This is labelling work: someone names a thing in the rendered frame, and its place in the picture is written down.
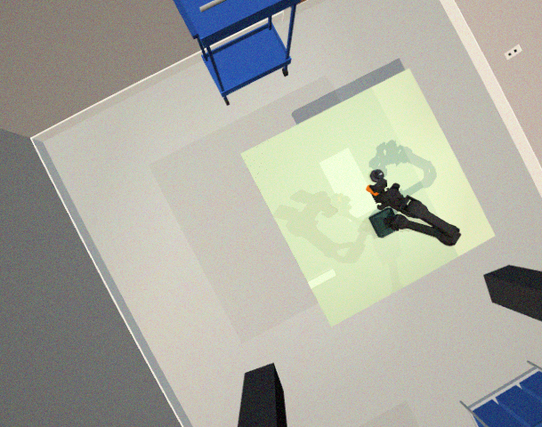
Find orange cylindrical knob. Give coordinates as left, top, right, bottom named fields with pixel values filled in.
left=366, top=184, right=378, bottom=196

